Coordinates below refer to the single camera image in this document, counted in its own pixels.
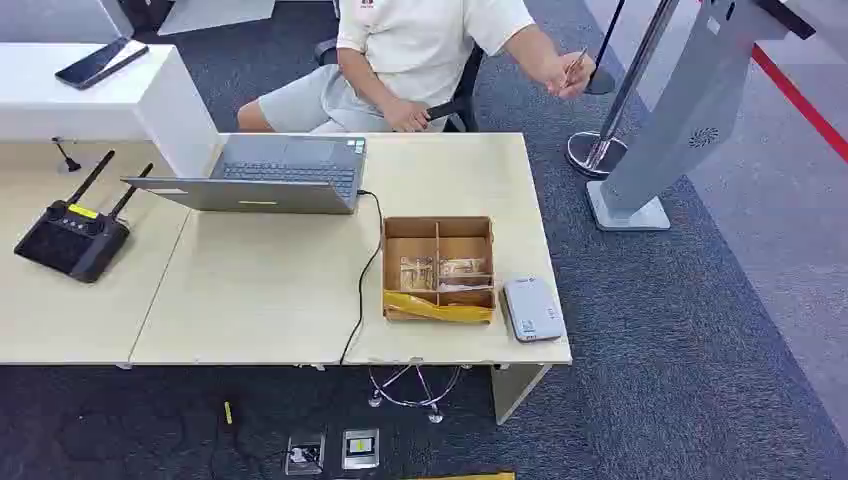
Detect wooden compartment box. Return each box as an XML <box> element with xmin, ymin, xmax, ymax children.
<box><xmin>381</xmin><ymin>215</ymin><xmax>497</xmax><ymax>325</ymax></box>

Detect cards in plastic sleeve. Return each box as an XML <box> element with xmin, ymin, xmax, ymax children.
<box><xmin>399</xmin><ymin>256</ymin><xmax>436</xmax><ymax>291</ymax></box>
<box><xmin>439</xmin><ymin>257</ymin><xmax>488</xmax><ymax>278</ymax></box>

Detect yellow tape strip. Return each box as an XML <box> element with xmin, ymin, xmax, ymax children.
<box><xmin>383</xmin><ymin>290</ymin><xmax>496</xmax><ymax>325</ymax></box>

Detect white card reader device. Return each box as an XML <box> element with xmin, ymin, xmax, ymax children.
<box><xmin>501</xmin><ymin>276</ymin><xmax>568</xmax><ymax>344</ymax></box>

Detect grey laptop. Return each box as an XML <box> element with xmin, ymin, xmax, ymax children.
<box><xmin>121</xmin><ymin>134</ymin><xmax>368</xmax><ymax>216</ymax></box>

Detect black office chair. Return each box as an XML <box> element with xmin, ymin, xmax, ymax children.
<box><xmin>313</xmin><ymin>36</ymin><xmax>486</xmax><ymax>134</ymax></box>

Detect person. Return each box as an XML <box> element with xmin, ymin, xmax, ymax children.
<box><xmin>236</xmin><ymin>0</ymin><xmax>597</xmax><ymax>134</ymax></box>

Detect silver floor socket with yellow label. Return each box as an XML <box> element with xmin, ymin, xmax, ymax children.
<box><xmin>341</xmin><ymin>427</ymin><xmax>381</xmax><ymax>472</ymax></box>

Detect black barrier base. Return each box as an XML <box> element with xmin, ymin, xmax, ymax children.
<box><xmin>584</xmin><ymin>0</ymin><xmax>627</xmax><ymax>96</ymax></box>

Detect yellow sheet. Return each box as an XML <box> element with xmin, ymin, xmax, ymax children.
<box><xmin>404</xmin><ymin>471</ymin><xmax>517</xmax><ymax>480</ymax></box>

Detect silver floor socket open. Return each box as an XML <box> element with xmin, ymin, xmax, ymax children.
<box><xmin>284</xmin><ymin>433</ymin><xmax>327</xmax><ymax>477</ymax></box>

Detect grey standing kiosk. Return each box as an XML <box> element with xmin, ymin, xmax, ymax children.
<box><xmin>586</xmin><ymin>0</ymin><xmax>817</xmax><ymax>232</ymax></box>

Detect white raised counter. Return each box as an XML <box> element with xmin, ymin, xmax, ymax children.
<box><xmin>0</xmin><ymin>40</ymin><xmax>221</xmax><ymax>179</ymax></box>

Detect black remote controller with antennas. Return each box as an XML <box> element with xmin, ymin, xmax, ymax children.
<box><xmin>13</xmin><ymin>149</ymin><xmax>155</xmax><ymax>285</ymax></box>

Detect black smartphone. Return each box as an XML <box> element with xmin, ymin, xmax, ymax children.
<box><xmin>54</xmin><ymin>36</ymin><xmax>150</xmax><ymax>91</ymax></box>

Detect black power cable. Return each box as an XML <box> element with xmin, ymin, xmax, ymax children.
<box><xmin>338</xmin><ymin>189</ymin><xmax>386</xmax><ymax>367</ymax></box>

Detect chrome wire stand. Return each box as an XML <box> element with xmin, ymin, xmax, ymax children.
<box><xmin>367</xmin><ymin>358</ymin><xmax>473</xmax><ymax>425</ymax></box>

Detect chrome stanchion post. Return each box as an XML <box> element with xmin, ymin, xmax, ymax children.
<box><xmin>565</xmin><ymin>0</ymin><xmax>682</xmax><ymax>181</ymax></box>

